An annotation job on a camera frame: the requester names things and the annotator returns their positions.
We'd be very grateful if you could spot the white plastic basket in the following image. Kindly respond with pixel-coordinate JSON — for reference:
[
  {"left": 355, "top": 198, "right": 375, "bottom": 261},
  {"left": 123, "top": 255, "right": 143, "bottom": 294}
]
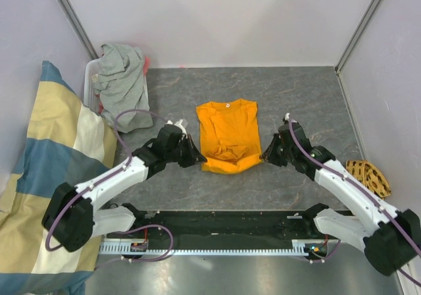
[{"left": 83, "top": 59, "right": 100, "bottom": 114}]

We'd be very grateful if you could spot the aluminium frame post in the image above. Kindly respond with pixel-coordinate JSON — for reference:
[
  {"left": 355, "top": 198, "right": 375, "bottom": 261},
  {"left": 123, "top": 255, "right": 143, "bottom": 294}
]
[
  {"left": 57, "top": 0, "right": 99, "bottom": 60},
  {"left": 334, "top": 0, "right": 395, "bottom": 72}
]

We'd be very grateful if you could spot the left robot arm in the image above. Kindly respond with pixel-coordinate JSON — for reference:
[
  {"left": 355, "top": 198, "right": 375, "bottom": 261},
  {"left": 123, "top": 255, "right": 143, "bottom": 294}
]
[{"left": 42, "top": 122, "right": 206, "bottom": 252}]

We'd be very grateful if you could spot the orange t shirt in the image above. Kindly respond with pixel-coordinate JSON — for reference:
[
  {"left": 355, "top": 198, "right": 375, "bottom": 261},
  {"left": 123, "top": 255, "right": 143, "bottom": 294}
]
[{"left": 196, "top": 99, "right": 262, "bottom": 174}]

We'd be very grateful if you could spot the left aluminium frame post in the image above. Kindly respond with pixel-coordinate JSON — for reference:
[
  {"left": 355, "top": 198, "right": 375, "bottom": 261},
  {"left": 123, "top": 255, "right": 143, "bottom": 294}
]
[{"left": 57, "top": 0, "right": 99, "bottom": 60}]

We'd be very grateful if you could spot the grey t shirt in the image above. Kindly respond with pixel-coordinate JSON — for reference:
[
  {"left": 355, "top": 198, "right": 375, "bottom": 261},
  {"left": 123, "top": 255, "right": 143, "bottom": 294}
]
[{"left": 93, "top": 43, "right": 153, "bottom": 133}]

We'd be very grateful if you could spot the pink red garment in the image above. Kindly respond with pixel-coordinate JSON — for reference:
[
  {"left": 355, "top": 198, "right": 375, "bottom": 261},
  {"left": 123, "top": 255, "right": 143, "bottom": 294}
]
[{"left": 143, "top": 56, "right": 151, "bottom": 76}]

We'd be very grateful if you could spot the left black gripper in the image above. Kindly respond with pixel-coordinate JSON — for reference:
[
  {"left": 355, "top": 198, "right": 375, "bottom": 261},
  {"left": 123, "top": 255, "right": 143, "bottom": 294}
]
[{"left": 166, "top": 134, "right": 207, "bottom": 168}]

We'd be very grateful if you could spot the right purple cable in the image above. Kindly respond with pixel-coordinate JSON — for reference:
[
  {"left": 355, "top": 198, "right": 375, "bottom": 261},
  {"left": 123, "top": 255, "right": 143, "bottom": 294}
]
[{"left": 287, "top": 118, "right": 421, "bottom": 287}]

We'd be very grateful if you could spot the slotted cable duct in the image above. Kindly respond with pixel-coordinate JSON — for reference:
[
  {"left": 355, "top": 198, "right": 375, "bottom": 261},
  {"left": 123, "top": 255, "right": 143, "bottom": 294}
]
[{"left": 99, "top": 239, "right": 327, "bottom": 256}]

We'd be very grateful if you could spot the right aluminium frame post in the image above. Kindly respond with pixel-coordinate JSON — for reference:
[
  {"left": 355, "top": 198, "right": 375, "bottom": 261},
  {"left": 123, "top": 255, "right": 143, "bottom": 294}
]
[{"left": 334, "top": 0, "right": 395, "bottom": 72}]

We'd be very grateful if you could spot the purple cable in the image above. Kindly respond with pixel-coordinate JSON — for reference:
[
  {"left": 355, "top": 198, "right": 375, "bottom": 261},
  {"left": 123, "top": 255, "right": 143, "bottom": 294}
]
[
  {"left": 287, "top": 118, "right": 421, "bottom": 287},
  {"left": 44, "top": 109, "right": 175, "bottom": 263}
]

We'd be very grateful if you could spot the blue yellow striped pillow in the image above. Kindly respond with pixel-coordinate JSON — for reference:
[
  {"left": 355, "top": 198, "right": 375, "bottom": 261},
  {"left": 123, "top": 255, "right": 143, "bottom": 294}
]
[{"left": 1, "top": 61, "right": 116, "bottom": 294}]

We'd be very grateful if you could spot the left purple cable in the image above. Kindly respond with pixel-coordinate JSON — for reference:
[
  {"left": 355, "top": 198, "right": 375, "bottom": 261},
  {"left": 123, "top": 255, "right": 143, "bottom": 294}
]
[{"left": 44, "top": 109, "right": 175, "bottom": 263}]

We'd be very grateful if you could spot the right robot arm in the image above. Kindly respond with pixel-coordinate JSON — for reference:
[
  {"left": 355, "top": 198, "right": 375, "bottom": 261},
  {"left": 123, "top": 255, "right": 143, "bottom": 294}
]
[{"left": 262, "top": 117, "right": 420, "bottom": 276}]

